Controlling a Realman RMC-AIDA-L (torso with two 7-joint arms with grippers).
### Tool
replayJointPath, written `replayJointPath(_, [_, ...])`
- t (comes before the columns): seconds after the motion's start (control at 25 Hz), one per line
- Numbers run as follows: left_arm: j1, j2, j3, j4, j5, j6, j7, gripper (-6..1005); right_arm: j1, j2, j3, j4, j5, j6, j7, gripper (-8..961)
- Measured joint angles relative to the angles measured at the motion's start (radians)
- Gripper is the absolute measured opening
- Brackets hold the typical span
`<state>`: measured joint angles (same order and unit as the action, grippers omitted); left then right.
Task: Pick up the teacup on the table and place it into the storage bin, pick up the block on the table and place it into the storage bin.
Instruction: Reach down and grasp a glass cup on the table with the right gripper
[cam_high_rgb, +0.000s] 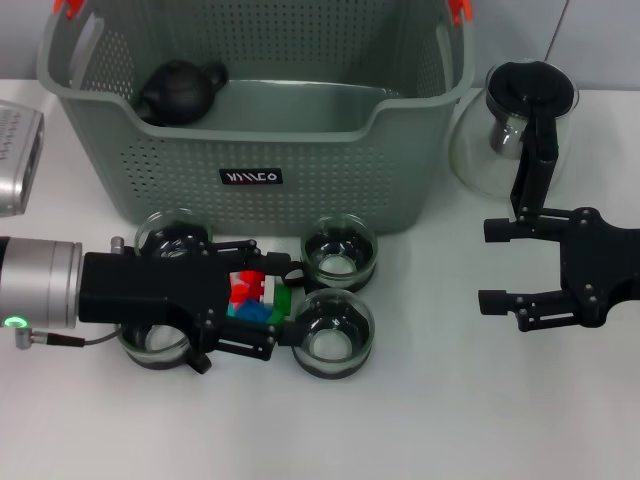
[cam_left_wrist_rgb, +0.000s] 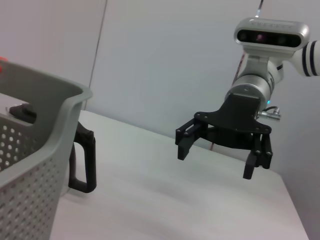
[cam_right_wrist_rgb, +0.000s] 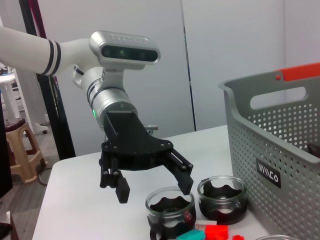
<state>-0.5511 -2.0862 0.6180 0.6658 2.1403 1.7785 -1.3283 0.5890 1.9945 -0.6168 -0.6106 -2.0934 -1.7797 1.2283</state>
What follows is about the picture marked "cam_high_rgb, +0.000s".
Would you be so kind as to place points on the black teapot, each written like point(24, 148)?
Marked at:
point(177, 92)

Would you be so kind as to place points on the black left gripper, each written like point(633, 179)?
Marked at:
point(150, 290)

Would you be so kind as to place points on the grey perforated storage basket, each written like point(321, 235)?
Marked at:
point(325, 175)

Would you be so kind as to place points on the glass carafe with black lid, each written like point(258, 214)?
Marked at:
point(530, 85)

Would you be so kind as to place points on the coral red toy block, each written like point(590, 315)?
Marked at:
point(239, 295)

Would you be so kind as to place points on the teal toy block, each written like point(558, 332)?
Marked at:
point(232, 310)

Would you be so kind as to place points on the blue toy block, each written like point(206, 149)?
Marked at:
point(252, 312)

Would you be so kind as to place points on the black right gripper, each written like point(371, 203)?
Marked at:
point(600, 265)

